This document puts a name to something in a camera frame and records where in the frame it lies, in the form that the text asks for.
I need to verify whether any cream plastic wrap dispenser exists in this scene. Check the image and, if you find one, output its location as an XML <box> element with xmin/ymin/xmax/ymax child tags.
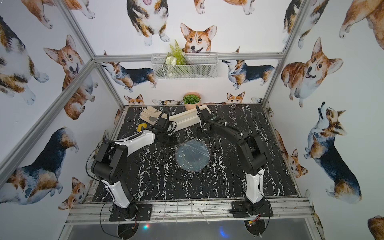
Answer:
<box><xmin>169</xmin><ymin>107</ymin><xmax>200</xmax><ymax>132</ymax></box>

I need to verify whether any blue-grey ceramic plate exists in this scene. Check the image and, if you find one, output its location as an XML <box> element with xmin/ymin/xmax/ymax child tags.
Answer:
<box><xmin>175</xmin><ymin>139</ymin><xmax>211</xmax><ymax>172</ymax></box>

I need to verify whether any clear plastic wrap sheet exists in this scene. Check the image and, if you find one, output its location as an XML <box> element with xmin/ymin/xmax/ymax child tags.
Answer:
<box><xmin>174</xmin><ymin>137</ymin><xmax>212</xmax><ymax>173</ymax></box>

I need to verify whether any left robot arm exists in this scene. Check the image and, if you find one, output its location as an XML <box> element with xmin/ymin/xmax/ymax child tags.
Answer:
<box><xmin>91</xmin><ymin>112</ymin><xmax>178</xmax><ymax>209</ymax></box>

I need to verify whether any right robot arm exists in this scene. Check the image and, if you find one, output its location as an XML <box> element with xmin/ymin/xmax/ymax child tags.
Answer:
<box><xmin>196</xmin><ymin>107</ymin><xmax>270</xmax><ymax>213</ymax></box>

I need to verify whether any beige work glove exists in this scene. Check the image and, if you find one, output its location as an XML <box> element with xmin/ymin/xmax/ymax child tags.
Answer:
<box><xmin>140</xmin><ymin>106</ymin><xmax>162</xmax><ymax>125</ymax></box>

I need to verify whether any yellow spatula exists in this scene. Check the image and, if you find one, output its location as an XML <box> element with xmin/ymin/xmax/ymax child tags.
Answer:
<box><xmin>137</xmin><ymin>123</ymin><xmax>148</xmax><ymax>133</ymax></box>

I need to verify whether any pink pot with succulent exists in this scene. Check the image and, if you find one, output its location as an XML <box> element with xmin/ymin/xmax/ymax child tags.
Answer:
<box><xmin>183</xmin><ymin>92</ymin><xmax>201</xmax><ymax>111</ymax></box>

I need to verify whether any green fern with white flower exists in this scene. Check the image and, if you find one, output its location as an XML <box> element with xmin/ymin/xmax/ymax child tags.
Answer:
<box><xmin>165</xmin><ymin>40</ymin><xmax>188</xmax><ymax>78</ymax></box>

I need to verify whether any white wire wall basket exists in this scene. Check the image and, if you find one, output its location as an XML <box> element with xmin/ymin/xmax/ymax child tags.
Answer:
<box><xmin>151</xmin><ymin>53</ymin><xmax>219</xmax><ymax>80</ymax></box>

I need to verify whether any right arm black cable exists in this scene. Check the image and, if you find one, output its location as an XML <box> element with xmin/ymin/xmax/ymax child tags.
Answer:
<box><xmin>245</xmin><ymin>191</ymin><xmax>274</xmax><ymax>236</ymax></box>

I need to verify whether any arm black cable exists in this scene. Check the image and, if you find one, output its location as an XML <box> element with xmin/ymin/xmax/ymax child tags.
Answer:
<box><xmin>84</xmin><ymin>111</ymin><xmax>175</xmax><ymax>240</ymax></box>
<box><xmin>245</xmin><ymin>191</ymin><xmax>274</xmax><ymax>236</ymax></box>

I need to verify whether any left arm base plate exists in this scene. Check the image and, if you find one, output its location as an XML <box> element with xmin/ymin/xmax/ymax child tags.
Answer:
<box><xmin>109</xmin><ymin>204</ymin><xmax>153</xmax><ymax>222</ymax></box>

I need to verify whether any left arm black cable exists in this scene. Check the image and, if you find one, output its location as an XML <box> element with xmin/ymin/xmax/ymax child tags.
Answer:
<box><xmin>84</xmin><ymin>111</ymin><xmax>175</xmax><ymax>240</ymax></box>

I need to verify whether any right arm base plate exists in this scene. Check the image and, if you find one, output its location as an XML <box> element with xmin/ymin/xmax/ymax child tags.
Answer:
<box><xmin>230</xmin><ymin>200</ymin><xmax>274</xmax><ymax>218</ymax></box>

